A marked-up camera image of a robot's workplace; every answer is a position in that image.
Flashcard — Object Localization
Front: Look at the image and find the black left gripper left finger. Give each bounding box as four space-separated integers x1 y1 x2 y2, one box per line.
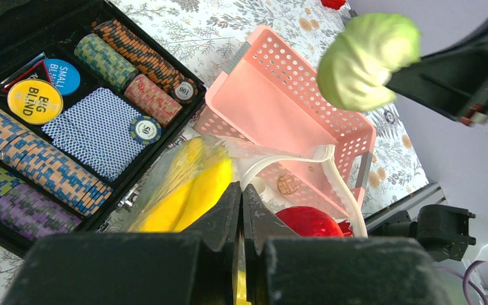
183 182 241 253

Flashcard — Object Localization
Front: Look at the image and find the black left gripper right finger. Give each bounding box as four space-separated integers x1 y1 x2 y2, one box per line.
243 184 299 253

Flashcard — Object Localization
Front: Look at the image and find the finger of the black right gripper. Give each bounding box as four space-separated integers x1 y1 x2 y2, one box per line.
387 19 488 125

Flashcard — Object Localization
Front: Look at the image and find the red toy pomegranate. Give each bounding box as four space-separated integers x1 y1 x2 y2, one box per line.
276 206 344 237

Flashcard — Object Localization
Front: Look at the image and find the yellow toy banana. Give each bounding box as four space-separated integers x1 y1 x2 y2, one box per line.
123 136 234 233

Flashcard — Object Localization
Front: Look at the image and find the clear zip top bag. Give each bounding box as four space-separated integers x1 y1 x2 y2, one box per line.
126 134 369 239

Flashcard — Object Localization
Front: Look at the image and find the green toy cabbage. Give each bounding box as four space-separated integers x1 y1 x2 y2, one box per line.
316 13 421 112

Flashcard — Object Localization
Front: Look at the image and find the pink perforated plastic basket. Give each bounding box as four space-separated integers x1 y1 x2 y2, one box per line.
194 25 376 205

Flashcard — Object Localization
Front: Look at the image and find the fifty value poker chip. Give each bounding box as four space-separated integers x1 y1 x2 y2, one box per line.
129 115 162 146

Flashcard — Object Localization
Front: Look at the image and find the pink chip row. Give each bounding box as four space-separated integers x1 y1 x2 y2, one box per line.
124 74 182 127

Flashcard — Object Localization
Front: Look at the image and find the hundred value poker chip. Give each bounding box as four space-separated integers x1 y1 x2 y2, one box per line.
170 78 198 104

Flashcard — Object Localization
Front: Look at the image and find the blue playing card deck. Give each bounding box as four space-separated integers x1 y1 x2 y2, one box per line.
42 88 146 182

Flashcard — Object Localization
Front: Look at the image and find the orange black chip row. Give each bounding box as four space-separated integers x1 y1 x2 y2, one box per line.
93 19 186 95

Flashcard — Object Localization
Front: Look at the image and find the purple green chip row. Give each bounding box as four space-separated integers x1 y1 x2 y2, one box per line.
0 166 81 241

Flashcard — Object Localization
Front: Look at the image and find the black poker chip case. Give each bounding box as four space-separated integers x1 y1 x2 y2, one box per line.
0 1 207 257

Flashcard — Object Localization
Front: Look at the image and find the blue orange chip row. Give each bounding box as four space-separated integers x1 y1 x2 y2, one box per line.
0 109 113 217

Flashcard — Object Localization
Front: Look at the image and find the blue small blind chip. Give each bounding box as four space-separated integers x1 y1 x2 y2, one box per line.
43 58 81 96

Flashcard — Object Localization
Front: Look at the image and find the yellow dealer chip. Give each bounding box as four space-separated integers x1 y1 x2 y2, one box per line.
7 79 64 125

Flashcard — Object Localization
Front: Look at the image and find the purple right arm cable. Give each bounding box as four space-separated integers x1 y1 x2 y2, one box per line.
462 260 488 305

